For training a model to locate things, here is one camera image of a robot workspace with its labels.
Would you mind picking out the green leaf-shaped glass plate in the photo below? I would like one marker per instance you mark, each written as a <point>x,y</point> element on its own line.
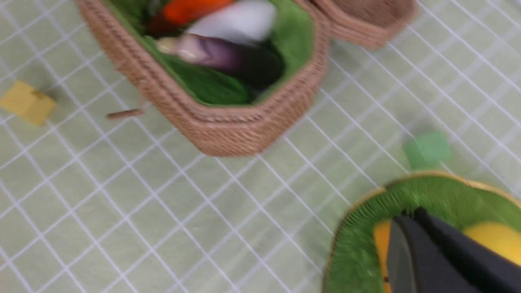
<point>353,265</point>

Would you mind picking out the woven wicker basket green lining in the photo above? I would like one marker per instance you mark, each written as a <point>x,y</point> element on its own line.
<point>220,131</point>

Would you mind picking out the yellow toy lemon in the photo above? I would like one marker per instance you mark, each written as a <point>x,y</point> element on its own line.
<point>497,237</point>

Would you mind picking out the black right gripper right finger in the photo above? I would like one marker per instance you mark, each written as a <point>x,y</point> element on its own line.
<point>481,267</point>

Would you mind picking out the woven wicker basket lid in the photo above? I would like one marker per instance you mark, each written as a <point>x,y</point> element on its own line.
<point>370,24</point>

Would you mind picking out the orange toy carrot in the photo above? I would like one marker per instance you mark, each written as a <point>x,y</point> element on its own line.
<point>176,14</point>

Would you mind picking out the dark purple toy eggplant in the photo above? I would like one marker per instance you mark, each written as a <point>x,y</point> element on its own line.
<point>256,66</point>

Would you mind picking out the white toy radish with leaf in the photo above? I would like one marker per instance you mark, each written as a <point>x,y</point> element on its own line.
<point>247,22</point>

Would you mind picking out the green checkered tablecloth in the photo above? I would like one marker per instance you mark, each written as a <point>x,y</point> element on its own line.
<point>91,205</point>

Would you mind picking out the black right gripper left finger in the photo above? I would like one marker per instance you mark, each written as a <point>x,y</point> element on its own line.
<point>415,264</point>

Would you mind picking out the yellow foam cube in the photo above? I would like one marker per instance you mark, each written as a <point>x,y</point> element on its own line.
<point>28,103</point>

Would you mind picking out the green toy cucumber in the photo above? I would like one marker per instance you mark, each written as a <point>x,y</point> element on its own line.
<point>208,86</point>

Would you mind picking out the green foam cube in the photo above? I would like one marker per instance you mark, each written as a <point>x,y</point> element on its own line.
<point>427,150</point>

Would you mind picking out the orange toy mango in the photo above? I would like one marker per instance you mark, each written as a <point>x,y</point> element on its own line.
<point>381,236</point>

